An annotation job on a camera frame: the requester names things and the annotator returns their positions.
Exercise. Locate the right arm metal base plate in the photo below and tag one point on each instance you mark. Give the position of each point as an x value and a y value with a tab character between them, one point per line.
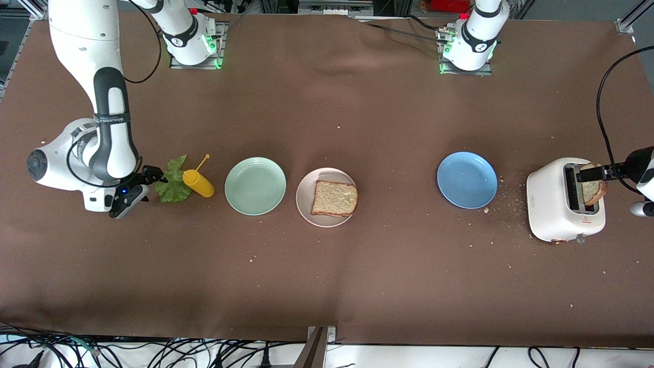
194	66

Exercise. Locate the aluminium frame profile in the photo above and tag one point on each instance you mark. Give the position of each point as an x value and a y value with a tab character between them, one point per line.
624	25
38	13

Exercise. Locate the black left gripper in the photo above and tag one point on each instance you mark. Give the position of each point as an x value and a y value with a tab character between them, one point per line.
635	162

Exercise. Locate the grey metal mount bracket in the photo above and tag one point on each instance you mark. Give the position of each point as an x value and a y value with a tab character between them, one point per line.
314	352

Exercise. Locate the blue plate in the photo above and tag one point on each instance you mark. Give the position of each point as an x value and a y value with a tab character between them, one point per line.
467	180

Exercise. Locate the red box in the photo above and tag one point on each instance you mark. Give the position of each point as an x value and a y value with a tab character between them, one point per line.
449	5

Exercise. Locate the grey power strip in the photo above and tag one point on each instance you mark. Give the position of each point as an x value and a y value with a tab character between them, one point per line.
334	7

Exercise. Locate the brown bread slice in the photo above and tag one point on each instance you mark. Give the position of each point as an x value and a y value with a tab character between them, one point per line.
334	199
593	193

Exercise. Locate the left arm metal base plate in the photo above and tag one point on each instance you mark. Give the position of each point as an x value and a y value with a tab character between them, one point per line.
465	73

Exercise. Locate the pale green plate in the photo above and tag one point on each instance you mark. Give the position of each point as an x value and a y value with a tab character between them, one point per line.
255	186

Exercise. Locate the brown table cloth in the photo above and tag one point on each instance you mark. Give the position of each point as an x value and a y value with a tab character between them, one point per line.
327	281

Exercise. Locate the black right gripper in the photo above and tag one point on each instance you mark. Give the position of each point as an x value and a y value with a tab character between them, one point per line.
137	179

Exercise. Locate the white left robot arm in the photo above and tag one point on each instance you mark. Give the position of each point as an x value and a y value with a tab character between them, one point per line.
475	41

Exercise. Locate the yellow squeeze bottle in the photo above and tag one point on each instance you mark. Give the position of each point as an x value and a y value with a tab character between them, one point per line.
200	185

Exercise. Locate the green lettuce leaf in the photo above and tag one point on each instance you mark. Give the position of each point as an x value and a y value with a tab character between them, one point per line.
171	191

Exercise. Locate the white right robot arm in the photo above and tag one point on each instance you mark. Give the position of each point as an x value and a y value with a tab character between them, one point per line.
82	51

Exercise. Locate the white toaster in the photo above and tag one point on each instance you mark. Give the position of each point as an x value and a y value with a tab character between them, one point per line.
549	204

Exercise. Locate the beige plate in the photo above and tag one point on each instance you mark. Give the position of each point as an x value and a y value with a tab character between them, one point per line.
306	209

